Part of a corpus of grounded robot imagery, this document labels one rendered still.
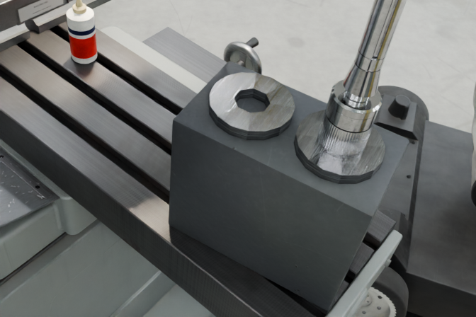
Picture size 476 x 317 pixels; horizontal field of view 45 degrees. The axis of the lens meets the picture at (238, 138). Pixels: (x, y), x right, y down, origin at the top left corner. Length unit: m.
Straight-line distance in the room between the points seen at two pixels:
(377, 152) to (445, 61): 2.17
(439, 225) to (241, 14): 1.67
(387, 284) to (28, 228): 0.63
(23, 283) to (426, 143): 0.93
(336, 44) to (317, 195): 2.09
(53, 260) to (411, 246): 0.68
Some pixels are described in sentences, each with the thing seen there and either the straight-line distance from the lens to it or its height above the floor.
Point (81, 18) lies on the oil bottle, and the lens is 0.90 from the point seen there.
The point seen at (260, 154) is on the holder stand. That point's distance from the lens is 0.56.
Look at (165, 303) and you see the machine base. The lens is 1.47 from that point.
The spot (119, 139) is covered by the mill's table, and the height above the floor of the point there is 0.90.
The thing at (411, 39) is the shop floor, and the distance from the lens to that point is 2.79.
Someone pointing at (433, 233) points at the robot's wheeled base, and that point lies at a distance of 1.26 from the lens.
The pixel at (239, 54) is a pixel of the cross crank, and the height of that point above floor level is 0.63.
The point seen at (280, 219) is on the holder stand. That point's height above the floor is 1.02.
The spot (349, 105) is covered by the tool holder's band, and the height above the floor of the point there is 1.17.
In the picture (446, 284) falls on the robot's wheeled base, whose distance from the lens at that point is 1.20.
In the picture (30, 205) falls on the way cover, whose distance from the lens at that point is 0.85.
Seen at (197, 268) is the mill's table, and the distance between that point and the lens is 0.71.
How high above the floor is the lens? 1.51
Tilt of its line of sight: 46 degrees down
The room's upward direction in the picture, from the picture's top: 9 degrees clockwise
